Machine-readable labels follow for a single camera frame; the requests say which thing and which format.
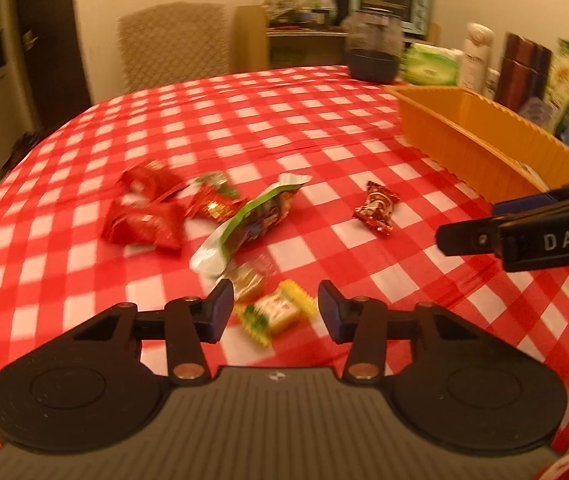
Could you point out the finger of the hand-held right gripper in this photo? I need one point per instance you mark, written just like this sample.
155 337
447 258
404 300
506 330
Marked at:
524 205
466 237

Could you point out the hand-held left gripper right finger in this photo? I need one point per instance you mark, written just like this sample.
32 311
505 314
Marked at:
328 310

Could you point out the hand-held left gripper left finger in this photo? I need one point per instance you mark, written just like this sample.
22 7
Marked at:
222 307

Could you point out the yellow candy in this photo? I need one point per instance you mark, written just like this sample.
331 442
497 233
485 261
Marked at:
274 312

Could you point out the brown red candy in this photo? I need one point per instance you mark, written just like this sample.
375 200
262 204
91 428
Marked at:
377 207

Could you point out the green long snack packet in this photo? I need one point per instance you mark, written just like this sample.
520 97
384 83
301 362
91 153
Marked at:
259 215

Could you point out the orange plastic basket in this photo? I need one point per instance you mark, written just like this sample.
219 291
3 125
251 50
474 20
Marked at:
464 125

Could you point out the red snack packet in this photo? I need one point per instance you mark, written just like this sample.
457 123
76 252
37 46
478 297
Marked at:
144 180
144 225

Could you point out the clear wrapped candy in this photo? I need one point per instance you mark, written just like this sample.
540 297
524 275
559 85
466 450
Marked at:
249 277

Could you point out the blue white small pack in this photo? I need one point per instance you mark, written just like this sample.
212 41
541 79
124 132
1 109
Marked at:
536 110

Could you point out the red green wrapped candy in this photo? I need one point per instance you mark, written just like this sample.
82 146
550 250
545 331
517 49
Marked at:
212 202

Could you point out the green printed snack bag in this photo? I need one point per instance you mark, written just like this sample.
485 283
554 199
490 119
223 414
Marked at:
566 80

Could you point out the brown thermos flask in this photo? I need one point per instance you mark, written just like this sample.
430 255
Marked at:
521 70

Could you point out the white thermos bottle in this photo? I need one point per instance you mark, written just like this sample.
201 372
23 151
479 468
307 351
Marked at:
474 60

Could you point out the green tissue pack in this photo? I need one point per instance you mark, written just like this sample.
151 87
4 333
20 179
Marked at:
432 65

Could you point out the red checkered tablecloth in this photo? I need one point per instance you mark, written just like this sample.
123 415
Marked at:
314 125

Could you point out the glass jar with dark lid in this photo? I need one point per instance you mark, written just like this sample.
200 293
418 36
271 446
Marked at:
372 45

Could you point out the beige quilted chair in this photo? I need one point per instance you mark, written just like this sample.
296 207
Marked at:
174 45

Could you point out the wooden side table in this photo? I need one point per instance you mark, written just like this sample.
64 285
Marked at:
249 35

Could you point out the plastic jar with orange lid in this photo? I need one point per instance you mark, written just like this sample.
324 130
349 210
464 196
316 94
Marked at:
279 5

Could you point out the dark door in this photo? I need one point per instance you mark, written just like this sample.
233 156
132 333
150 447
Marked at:
49 20

